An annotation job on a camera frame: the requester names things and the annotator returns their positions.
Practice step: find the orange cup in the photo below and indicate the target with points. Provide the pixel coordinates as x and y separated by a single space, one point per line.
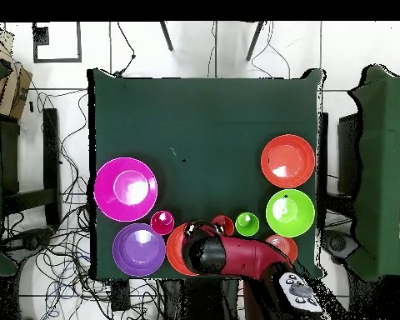
229 222

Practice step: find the wide orange bowl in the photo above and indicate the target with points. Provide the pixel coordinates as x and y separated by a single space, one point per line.
175 250
288 156

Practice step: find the green cup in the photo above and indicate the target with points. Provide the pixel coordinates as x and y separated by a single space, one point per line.
247 226

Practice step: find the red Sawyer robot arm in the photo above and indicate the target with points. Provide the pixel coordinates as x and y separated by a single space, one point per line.
246 256

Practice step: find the crimson red cup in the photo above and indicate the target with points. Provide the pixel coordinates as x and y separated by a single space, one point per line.
161 225

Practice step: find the purple bowl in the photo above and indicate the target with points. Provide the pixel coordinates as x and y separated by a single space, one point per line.
138 256

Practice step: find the small deep orange bowl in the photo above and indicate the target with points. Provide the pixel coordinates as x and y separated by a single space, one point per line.
286 245

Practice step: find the green bowl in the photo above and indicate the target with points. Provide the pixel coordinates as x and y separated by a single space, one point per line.
300 220

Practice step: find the dark green tablecloth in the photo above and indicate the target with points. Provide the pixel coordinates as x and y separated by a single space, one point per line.
200 133

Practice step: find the large pink bowl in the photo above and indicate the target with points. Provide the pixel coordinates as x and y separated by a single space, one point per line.
106 200

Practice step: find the black power box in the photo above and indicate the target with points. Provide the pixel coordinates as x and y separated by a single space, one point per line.
120 296

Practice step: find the cardboard box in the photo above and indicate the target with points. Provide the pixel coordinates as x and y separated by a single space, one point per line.
15 90

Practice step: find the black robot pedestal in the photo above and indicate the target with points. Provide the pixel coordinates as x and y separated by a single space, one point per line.
203 300

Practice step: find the grey pedestal leg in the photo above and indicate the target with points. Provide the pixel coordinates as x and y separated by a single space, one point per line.
26 241
338 244

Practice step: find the black stand frame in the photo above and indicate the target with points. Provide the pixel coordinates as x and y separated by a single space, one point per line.
51 150
348 150

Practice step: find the black camera tripod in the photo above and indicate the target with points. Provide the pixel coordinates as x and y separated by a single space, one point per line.
168 40

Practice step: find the black square floor frame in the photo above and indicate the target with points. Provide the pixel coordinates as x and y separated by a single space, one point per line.
41 35

